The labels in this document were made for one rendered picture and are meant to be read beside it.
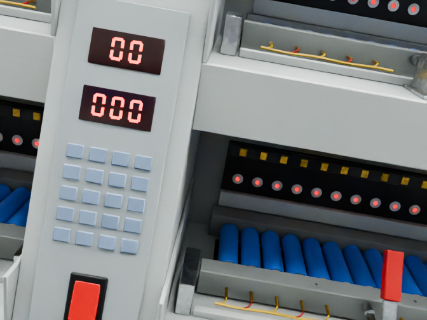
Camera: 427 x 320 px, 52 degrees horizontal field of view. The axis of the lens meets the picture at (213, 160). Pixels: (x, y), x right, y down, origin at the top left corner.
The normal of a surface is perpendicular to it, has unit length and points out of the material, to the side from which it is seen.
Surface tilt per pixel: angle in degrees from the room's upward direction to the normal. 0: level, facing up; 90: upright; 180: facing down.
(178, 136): 90
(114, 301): 90
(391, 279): 74
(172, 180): 90
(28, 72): 109
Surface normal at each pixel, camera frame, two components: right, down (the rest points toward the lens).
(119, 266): 0.00, 0.05
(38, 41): -0.06, 0.37
